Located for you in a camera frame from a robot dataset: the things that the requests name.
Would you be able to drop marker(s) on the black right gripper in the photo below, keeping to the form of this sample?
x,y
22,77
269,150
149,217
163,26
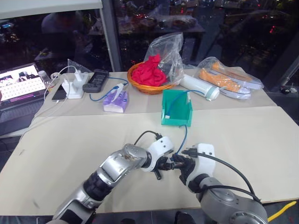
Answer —
x,y
189,170

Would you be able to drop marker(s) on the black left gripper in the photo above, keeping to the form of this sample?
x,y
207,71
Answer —
x,y
158,171

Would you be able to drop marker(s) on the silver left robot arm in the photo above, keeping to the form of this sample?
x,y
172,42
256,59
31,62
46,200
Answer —
x,y
116,168

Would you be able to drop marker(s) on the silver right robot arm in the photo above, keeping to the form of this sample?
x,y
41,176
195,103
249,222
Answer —
x,y
224,200

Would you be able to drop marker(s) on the green plastic bin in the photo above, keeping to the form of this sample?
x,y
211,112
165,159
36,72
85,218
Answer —
x,y
176,120

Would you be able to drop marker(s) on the dark rounded shape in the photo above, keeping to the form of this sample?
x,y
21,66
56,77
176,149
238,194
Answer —
x,y
185,218

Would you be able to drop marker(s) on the orange wicker basket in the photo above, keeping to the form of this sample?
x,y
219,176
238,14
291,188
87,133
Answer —
x,y
149,88

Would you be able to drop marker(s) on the white cylindrical bottle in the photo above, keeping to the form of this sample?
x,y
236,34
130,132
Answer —
x,y
197,86

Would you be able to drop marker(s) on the purple tissue pack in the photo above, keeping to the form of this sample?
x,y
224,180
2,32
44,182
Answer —
x,y
116,103

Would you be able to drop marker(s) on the white and blue handheld device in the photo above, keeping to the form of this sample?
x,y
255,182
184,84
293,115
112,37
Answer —
x,y
117,91

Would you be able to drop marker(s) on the orange canvas sneaker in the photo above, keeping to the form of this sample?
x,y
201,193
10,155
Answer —
x,y
240,75
222,82

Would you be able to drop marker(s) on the red cloth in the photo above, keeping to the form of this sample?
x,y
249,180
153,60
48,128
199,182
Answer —
x,y
147,73

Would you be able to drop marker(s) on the bagged orange items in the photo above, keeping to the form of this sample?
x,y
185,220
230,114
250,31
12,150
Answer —
x,y
206,64

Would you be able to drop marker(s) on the yellow curved object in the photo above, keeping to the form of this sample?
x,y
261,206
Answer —
x,y
280,211

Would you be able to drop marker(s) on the black handheld tester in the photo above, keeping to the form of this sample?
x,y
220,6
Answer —
x,y
95,80

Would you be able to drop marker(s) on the clear plastic bag with items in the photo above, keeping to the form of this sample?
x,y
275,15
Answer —
x,y
167,51

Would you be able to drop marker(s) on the white power strip block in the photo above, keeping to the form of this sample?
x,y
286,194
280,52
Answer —
x,y
75,91

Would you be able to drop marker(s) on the white charger adapter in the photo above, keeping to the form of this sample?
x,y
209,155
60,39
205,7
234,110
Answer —
x,y
79,75
66,86

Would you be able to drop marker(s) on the black smartphone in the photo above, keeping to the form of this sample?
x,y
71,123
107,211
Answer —
x,y
59,93

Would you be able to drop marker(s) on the empty clear plastic bag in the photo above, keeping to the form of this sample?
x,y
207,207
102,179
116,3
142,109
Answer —
x,y
78,66

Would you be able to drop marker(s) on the small clear container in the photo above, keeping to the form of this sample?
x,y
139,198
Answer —
x,y
55,76

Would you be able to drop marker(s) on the clear plastic bottle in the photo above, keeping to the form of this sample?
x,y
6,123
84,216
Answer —
x,y
44,78

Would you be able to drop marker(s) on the grey open laptop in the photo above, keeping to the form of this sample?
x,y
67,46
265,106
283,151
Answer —
x,y
21,93

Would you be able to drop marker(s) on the white roller blind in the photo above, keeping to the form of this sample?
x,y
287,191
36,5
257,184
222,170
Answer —
x,y
46,8

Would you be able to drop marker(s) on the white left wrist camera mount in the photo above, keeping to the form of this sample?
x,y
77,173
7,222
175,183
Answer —
x,y
161,145

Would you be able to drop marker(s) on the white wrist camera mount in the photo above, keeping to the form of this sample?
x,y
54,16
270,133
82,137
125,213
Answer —
x,y
206,158
161,145

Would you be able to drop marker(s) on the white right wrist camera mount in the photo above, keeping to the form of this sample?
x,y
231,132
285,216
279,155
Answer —
x,y
206,158

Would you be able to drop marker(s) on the grey window frame post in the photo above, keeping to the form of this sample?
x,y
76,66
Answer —
x,y
112,35

